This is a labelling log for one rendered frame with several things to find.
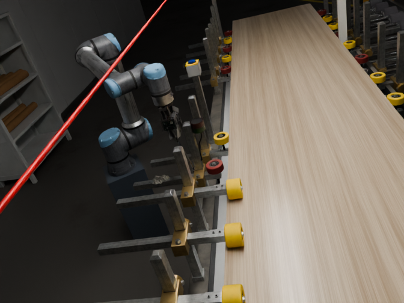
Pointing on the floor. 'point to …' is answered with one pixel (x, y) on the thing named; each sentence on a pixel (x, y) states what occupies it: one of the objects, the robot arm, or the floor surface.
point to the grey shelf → (32, 139)
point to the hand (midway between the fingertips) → (177, 138)
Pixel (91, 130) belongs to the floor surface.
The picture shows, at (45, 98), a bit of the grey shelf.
